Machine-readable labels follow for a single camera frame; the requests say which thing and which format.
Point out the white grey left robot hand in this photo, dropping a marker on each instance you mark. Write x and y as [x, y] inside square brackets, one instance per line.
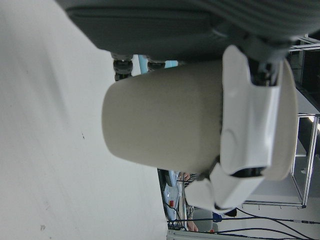
[247, 125]

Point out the beige paper cup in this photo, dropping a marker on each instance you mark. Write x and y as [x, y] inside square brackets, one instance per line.
[160, 120]

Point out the light blue teach pendant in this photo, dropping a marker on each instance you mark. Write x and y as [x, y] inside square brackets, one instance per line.
[172, 203]

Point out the aluminium frame rack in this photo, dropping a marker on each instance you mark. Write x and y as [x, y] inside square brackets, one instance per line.
[310, 162]

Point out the aluminium extrusion rail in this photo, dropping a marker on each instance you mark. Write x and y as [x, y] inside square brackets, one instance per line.
[190, 236]

